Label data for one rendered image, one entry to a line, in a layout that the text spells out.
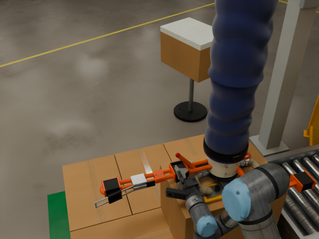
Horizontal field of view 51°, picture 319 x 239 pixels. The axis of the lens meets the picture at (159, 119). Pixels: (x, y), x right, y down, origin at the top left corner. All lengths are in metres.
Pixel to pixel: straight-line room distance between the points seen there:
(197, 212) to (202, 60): 1.97
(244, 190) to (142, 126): 2.77
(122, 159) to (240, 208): 1.64
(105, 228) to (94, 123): 1.89
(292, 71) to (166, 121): 1.49
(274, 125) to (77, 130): 2.08
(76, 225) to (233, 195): 1.37
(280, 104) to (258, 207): 2.24
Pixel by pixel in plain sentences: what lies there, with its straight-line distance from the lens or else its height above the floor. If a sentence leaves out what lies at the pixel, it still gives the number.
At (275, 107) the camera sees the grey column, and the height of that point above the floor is 0.53.
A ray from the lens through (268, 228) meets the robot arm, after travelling 1.12.
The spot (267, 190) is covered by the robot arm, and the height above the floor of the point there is 1.53.
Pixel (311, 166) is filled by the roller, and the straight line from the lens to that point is 2.71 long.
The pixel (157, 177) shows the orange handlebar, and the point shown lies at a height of 1.09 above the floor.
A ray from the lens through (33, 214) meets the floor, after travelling 3.10.
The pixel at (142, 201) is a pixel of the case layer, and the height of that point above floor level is 0.54.
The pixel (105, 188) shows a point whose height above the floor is 1.11.
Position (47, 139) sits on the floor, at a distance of 3.79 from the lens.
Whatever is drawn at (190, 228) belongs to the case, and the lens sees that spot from 1.79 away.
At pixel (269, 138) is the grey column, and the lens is 3.47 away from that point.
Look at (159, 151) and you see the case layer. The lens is 2.61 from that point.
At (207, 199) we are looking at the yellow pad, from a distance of 1.75.
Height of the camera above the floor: 2.32
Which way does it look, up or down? 37 degrees down
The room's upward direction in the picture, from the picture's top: 1 degrees counter-clockwise
